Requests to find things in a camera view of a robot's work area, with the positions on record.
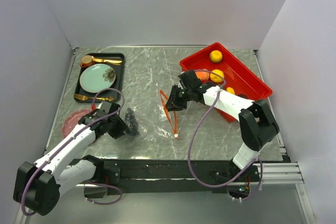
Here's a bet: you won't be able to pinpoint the fake peach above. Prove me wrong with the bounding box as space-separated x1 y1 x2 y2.
195 71 210 81

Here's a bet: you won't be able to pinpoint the fake orange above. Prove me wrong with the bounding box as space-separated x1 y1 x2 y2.
209 69 224 83

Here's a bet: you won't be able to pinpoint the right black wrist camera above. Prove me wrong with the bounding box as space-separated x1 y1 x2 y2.
178 70 203 90

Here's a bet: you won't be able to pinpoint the clear zip top bag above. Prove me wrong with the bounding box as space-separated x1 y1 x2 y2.
123 89 181 140

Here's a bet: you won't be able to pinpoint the gold spoon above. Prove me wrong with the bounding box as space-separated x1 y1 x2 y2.
92 57 122 66

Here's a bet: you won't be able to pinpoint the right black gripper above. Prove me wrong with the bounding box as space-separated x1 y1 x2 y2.
163 85 193 112

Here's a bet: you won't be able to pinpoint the yellow green fake mango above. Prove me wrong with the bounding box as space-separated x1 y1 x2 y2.
209 50 223 63

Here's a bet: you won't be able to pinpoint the gold fork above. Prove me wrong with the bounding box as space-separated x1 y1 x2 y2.
73 93 114 102

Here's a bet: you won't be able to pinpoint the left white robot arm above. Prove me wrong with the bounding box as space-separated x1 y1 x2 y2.
13 101 128 216

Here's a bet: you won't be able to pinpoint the dark fake grapes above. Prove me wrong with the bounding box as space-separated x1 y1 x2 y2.
124 108 139 136

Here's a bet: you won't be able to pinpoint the teal flower plate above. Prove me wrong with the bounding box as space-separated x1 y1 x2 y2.
79 63 117 93

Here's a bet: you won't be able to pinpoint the aluminium frame rail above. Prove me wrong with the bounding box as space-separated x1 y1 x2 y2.
26 163 305 187

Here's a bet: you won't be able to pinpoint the yellow fake banana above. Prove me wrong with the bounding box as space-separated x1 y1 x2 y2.
226 87 235 95

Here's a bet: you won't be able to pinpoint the pink dotted plate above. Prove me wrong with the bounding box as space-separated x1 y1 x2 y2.
61 109 91 139

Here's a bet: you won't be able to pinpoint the purple cable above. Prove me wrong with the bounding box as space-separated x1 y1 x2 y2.
20 87 125 217
187 69 264 201

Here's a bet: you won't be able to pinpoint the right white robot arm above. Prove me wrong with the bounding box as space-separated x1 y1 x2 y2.
165 82 279 181

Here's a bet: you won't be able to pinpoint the red plastic bin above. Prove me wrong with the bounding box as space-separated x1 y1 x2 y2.
179 42 273 124

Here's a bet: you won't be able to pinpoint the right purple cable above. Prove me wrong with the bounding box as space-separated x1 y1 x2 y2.
187 69 264 201

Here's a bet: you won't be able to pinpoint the small brown cup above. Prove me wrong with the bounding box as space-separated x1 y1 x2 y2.
80 55 93 68

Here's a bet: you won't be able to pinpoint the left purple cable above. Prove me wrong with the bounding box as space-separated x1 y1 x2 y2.
20 87 125 217

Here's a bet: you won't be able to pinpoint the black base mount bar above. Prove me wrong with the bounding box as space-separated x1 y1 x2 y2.
83 155 261 195

